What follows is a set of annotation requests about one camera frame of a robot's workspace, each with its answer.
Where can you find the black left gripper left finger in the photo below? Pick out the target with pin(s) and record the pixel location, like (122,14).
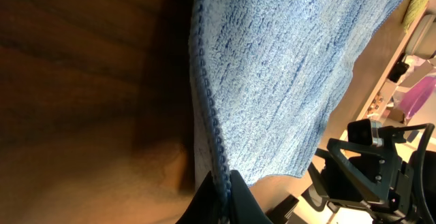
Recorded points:
(203,209)

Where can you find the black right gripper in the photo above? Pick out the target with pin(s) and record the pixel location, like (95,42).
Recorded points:
(374,180)

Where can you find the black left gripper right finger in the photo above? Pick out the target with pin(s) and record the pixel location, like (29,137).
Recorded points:
(243,207)

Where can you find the blue microfiber cloth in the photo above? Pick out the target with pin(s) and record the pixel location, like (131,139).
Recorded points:
(265,77)

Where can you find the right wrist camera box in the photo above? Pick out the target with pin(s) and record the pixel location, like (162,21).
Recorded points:
(365,132)

